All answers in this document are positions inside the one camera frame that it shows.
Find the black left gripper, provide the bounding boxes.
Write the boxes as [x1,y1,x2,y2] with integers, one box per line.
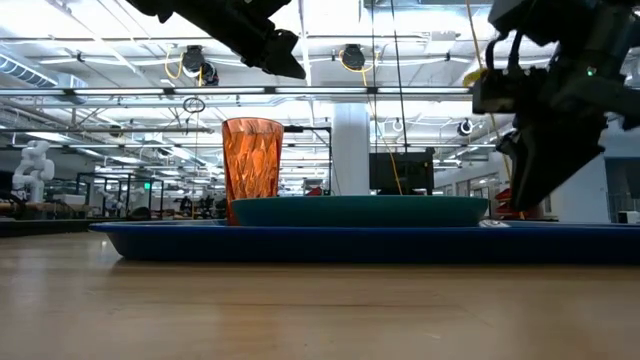
[124,0,307,81]

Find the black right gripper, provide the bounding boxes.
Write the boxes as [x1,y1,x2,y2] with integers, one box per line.
[471,19,640,212]

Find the orange faceted plastic cup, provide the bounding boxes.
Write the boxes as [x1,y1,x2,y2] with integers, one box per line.
[221,117,285,226]

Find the teal round plate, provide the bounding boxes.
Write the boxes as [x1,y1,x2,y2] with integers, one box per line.
[230,194,490,229]

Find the blue plastic tray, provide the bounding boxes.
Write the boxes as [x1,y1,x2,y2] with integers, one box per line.
[88,219,640,266]

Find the red storage bins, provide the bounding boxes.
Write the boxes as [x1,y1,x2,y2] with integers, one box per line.
[493,187,545,221]

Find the square building pillar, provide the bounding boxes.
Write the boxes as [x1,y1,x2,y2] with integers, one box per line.
[331,102,372,197]

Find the black monitor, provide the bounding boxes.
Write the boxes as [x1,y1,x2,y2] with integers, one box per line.
[368,151,435,196]

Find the horizontal metal light bar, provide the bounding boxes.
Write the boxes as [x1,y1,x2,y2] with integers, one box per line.
[0,85,474,97]

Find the white robot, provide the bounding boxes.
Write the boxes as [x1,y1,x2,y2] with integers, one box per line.
[10,139,56,204]

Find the wooden workbench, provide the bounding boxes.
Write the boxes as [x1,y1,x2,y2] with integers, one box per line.
[0,199,94,217]

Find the yellow cable tie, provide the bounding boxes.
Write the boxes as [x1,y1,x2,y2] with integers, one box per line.
[461,67,489,89]

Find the black hanging cable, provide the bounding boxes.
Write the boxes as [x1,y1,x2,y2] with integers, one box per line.
[389,0,410,156]

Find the yellow cable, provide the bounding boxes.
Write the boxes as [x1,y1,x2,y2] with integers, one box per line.
[464,0,526,221]
[337,47,404,196]

